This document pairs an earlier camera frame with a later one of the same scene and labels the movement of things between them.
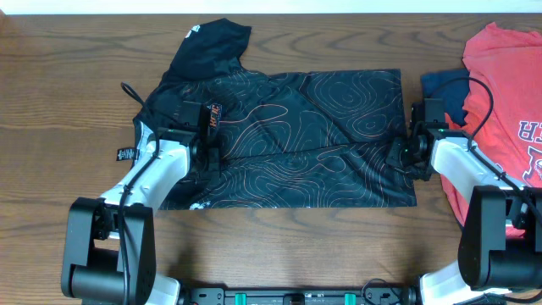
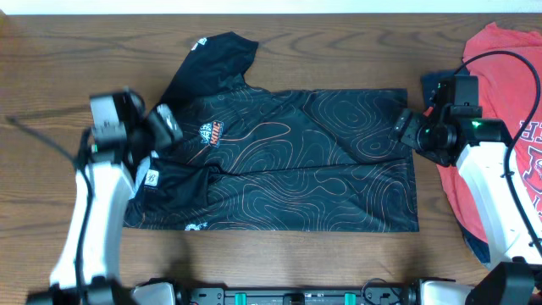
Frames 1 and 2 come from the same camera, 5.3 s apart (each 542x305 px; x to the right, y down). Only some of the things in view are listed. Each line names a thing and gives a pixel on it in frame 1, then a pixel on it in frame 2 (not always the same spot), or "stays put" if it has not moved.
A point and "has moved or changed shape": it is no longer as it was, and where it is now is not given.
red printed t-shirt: (502, 124) stays put
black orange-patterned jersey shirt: (284, 139) has moved or changed shape
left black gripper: (212, 138) -> (158, 128)
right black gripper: (392, 158) -> (406, 130)
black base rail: (217, 295) stays put
